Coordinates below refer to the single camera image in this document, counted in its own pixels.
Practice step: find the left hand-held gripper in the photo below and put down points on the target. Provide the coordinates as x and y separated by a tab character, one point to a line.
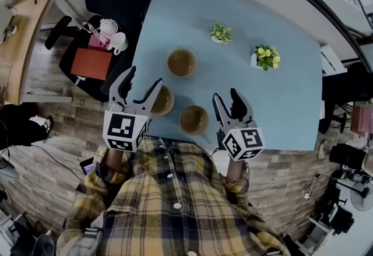
122	129

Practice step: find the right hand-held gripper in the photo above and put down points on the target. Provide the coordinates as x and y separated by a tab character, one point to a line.
244	142

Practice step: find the brown bowl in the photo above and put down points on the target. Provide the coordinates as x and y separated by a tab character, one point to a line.
181	62
164	100
193	119

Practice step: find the person's right forearm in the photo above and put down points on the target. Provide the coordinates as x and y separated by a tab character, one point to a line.
236	170

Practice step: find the person's left forearm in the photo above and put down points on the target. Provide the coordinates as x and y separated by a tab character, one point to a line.
115	160

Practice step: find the red book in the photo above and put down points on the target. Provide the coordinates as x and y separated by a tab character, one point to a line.
91	63

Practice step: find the white mug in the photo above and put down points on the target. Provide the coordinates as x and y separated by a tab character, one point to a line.
119	40

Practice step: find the yellow flower potted plant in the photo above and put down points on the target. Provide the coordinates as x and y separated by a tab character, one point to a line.
266	58

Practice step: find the white teapot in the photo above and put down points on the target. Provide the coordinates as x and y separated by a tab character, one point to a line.
107	26

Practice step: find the green leafy potted plant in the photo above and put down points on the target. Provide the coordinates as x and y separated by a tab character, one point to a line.
220	33

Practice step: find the dark phone with blue screen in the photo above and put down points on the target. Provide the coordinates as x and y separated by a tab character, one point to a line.
87	166

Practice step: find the light blue table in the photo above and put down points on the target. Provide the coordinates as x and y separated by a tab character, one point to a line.
233	1

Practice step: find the white slatted crate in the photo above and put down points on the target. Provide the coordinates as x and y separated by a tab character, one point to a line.
332	59

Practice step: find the person's yellow plaid shirt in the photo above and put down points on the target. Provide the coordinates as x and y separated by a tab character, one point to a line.
175	214

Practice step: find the pink storage box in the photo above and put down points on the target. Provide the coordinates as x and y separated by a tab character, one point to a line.
362	119

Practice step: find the grey rounded device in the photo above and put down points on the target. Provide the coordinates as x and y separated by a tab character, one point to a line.
6	170

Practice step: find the wooden desk with white frame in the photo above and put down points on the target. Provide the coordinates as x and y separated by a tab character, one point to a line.
26	33

